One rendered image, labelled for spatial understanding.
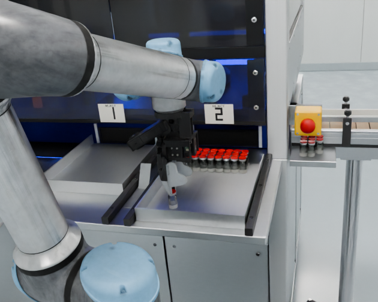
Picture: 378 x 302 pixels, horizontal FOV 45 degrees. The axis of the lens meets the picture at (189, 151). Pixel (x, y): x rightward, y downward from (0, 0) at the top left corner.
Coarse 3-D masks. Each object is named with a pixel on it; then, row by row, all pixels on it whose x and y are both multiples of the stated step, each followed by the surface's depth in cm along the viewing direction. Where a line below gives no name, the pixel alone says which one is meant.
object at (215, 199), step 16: (192, 176) 128; (208, 176) 127; (224, 176) 126; (240, 176) 125; (256, 176) 117; (160, 192) 120; (176, 192) 120; (192, 192) 119; (208, 192) 118; (224, 192) 117; (240, 192) 117; (144, 208) 107; (160, 208) 113; (176, 208) 112; (192, 208) 112; (208, 208) 111; (224, 208) 110; (240, 208) 110; (192, 224) 105; (208, 224) 103; (224, 224) 102; (240, 224) 101
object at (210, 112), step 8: (208, 104) 132; (216, 104) 131; (224, 104) 131; (232, 104) 130; (208, 112) 133; (216, 112) 132; (224, 112) 132; (232, 112) 131; (208, 120) 134; (216, 120) 133; (224, 120) 133; (232, 120) 132
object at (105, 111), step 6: (102, 108) 142; (108, 108) 141; (114, 108) 141; (120, 108) 140; (102, 114) 143; (108, 114) 142; (120, 114) 141; (102, 120) 144; (108, 120) 143; (114, 120) 143; (120, 120) 142
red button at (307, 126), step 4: (304, 120) 124; (308, 120) 123; (312, 120) 124; (304, 124) 123; (308, 124) 123; (312, 124) 123; (304, 128) 124; (308, 128) 123; (312, 128) 123; (304, 132) 125; (308, 132) 124
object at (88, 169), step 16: (80, 144) 149; (96, 144) 156; (112, 144) 155; (64, 160) 140; (80, 160) 145; (96, 160) 144; (112, 160) 143; (128, 160) 142; (144, 160) 134; (48, 176) 132; (64, 176) 135; (80, 176) 134; (96, 176) 133; (112, 176) 132; (128, 176) 123; (80, 192) 124; (96, 192) 123; (112, 192) 122
